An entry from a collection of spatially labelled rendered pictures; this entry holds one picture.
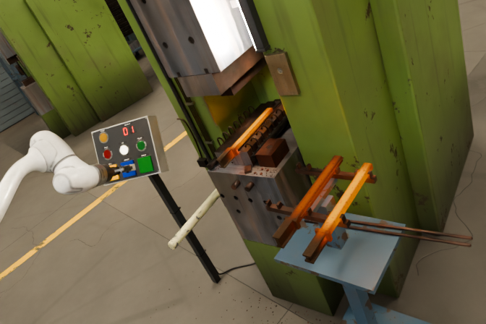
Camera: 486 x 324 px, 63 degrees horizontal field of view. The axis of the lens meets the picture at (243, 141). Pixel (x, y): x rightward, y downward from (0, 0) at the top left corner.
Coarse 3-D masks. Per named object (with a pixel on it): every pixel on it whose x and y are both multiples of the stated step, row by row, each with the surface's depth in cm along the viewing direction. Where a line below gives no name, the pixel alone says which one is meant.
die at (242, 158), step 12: (264, 108) 198; (276, 108) 192; (252, 120) 192; (264, 120) 185; (276, 120) 184; (240, 132) 186; (252, 132) 179; (264, 132) 177; (228, 144) 181; (252, 144) 172; (216, 156) 183; (240, 156) 173
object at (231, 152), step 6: (270, 108) 191; (264, 114) 189; (258, 120) 186; (252, 126) 183; (246, 132) 180; (240, 138) 178; (246, 138) 178; (234, 144) 175; (240, 144) 175; (228, 150) 170; (234, 150) 171; (222, 156) 168; (228, 156) 170; (234, 156) 172; (222, 162) 167; (228, 162) 170
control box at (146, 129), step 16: (112, 128) 197; (128, 128) 193; (144, 128) 191; (96, 144) 200; (112, 144) 197; (128, 144) 194; (160, 144) 195; (112, 160) 198; (128, 160) 195; (160, 160) 191; (128, 176) 197
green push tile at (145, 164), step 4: (148, 156) 190; (140, 160) 192; (144, 160) 191; (148, 160) 190; (140, 164) 192; (144, 164) 191; (148, 164) 191; (152, 164) 190; (140, 168) 192; (144, 168) 191; (148, 168) 191; (152, 168) 190; (140, 172) 192; (144, 172) 192
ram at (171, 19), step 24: (144, 0) 148; (168, 0) 141; (192, 0) 137; (216, 0) 145; (144, 24) 156; (168, 24) 148; (192, 24) 141; (216, 24) 146; (240, 24) 156; (168, 48) 157; (192, 48) 149; (216, 48) 146; (240, 48) 156; (168, 72) 166; (192, 72) 157
